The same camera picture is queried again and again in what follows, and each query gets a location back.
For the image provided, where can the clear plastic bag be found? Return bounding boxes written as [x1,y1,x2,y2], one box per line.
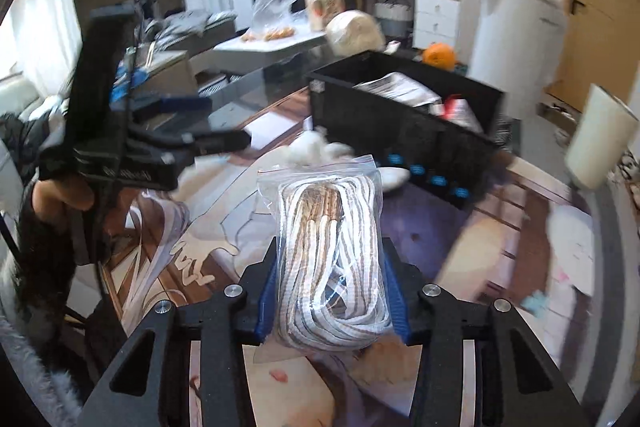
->
[249,0,307,44]

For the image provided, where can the red and white tissue packet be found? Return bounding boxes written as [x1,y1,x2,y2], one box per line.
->
[434,93,484,134]

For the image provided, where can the bagged white rope bundle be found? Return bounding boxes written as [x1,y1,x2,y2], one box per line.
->
[255,154,394,366]

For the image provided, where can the silver foil packet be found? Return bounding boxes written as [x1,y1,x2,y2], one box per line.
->
[354,71,444,108]

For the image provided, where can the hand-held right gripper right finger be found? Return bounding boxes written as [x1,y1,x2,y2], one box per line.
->
[381,251,576,427]

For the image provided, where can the bed with grey clothes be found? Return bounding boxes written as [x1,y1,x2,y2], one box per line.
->
[135,7,238,58]

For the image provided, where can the orange pumpkin plush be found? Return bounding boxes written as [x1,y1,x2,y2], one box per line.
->
[421,42,458,71]

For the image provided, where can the white and blue plush toy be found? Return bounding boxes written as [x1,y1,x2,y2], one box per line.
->
[279,131,412,194]

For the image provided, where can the white desk with drawers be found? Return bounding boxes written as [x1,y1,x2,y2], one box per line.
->
[344,0,464,54]

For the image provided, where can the black storage box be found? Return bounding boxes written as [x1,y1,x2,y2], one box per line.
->
[306,51,506,211]

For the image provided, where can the pile of small brown snacks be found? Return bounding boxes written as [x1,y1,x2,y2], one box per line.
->
[241,26,297,44]

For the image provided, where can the white side table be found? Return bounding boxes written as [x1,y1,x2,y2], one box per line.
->
[211,28,329,56]

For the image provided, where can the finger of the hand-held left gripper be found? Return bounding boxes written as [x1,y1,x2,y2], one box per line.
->
[129,128,252,156]
[131,93,214,121]

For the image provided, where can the person's left forearm dark sleeve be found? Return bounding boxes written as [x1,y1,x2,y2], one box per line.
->
[0,112,128,418]

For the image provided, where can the white washing machine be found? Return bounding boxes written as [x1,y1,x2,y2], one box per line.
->
[461,0,569,121]

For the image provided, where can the beige round bundle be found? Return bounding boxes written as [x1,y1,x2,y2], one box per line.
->
[324,9,387,58]

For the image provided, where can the white cylindrical bin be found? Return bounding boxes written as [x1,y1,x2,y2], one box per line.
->
[564,83,639,191]

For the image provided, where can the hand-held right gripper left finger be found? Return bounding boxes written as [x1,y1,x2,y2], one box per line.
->
[80,238,279,427]

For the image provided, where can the person's left hand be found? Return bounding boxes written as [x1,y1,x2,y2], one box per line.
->
[31,177,108,239]

